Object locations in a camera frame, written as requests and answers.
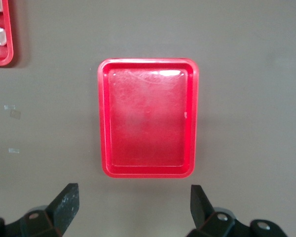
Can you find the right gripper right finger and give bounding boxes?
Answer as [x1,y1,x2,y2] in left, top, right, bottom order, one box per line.
[187,184,286,237]

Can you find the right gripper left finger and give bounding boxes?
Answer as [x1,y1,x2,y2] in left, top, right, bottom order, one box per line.
[0,182,80,237]

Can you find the red plastic tray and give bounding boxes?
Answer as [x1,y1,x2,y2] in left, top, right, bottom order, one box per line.
[97,58,200,179]
[0,0,14,67]

